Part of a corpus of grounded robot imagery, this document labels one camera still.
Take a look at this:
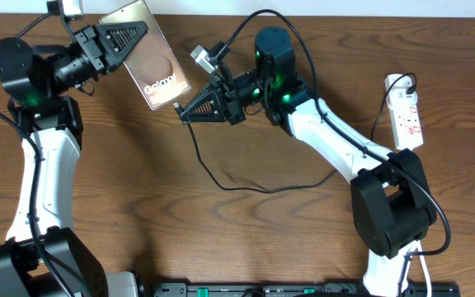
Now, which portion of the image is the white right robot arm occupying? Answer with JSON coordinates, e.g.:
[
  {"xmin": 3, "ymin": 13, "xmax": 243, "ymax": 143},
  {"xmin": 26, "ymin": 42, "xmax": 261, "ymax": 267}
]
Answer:
[{"xmin": 174, "ymin": 26, "xmax": 437, "ymax": 296}]

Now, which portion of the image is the white power strip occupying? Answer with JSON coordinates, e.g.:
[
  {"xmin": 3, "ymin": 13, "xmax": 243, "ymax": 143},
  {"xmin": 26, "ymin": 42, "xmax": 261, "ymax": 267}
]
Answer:
[{"xmin": 384, "ymin": 73, "xmax": 424, "ymax": 150}]

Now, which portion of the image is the black charger plug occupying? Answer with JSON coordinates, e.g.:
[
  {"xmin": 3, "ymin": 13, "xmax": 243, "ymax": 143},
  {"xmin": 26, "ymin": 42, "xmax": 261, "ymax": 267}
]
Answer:
[{"xmin": 406, "ymin": 85, "xmax": 416, "ymax": 95}]

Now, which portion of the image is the gold Galaxy smartphone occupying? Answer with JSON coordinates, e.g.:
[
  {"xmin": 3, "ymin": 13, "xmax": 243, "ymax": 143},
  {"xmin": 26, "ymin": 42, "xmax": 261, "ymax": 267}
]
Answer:
[{"xmin": 100, "ymin": 0, "xmax": 191, "ymax": 110}]

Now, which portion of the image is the white power strip cord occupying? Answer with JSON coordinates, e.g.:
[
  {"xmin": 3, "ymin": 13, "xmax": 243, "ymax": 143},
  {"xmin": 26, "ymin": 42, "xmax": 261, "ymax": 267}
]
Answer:
[{"xmin": 414, "ymin": 241, "xmax": 433, "ymax": 297}]

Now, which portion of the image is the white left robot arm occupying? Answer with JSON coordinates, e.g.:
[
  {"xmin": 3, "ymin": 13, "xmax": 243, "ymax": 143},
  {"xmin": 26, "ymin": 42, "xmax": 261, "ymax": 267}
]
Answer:
[{"xmin": 0, "ymin": 21, "xmax": 148, "ymax": 296}]

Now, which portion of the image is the black charger cable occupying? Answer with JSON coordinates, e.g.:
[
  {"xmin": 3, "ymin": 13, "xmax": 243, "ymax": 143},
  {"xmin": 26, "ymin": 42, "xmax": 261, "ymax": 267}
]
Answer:
[{"xmin": 173, "ymin": 72, "xmax": 418, "ymax": 195}]

